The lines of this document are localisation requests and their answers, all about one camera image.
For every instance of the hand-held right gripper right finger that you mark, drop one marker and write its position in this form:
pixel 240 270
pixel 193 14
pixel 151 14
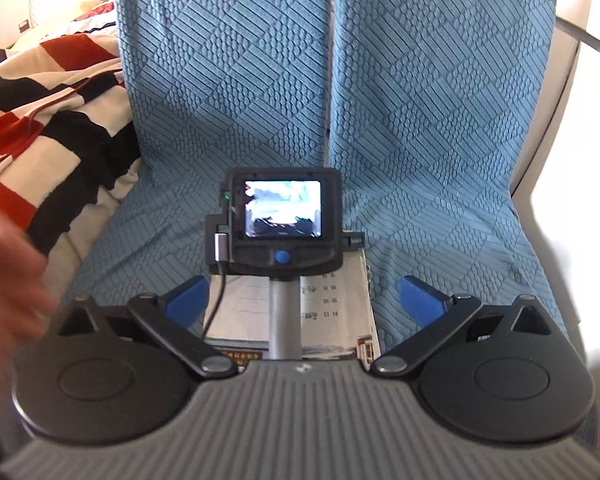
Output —
pixel 420 302

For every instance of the white photo cover booklet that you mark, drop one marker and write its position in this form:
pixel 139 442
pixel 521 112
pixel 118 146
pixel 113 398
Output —
pixel 330 310

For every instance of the blue quilted sofa cover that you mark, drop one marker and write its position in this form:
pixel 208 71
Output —
pixel 430 110

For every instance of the orange and purple paperback book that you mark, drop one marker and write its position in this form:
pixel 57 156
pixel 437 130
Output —
pixel 235 353

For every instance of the person's left hand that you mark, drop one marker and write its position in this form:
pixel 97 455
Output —
pixel 10 285

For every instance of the white sofa armrest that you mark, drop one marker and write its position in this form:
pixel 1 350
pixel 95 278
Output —
pixel 570 185

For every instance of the red cream black striped blanket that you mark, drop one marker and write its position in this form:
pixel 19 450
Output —
pixel 55 110

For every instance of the patterned beige pillow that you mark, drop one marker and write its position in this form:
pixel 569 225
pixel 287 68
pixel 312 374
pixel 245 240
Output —
pixel 55 5

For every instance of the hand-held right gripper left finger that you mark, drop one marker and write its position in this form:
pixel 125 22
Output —
pixel 187 305

